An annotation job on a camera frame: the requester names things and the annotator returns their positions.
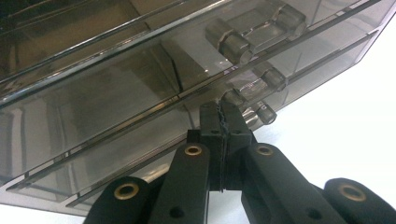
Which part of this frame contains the smoky transparent drawer cabinet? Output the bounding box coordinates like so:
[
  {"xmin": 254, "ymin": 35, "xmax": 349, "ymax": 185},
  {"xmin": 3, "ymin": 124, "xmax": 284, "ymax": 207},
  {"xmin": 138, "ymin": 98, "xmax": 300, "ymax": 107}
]
[{"xmin": 0, "ymin": 0, "xmax": 396, "ymax": 217}]

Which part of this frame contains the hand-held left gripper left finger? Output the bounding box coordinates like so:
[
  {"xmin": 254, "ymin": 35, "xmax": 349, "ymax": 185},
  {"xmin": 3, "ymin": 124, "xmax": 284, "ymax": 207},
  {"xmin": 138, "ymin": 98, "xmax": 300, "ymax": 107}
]
[{"xmin": 186, "ymin": 101, "xmax": 226, "ymax": 191}]

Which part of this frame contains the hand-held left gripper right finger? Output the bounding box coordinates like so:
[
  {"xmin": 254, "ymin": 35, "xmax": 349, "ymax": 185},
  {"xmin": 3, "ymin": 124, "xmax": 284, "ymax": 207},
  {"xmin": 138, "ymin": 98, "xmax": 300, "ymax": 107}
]
[{"xmin": 220, "ymin": 99, "xmax": 258, "ymax": 191}]

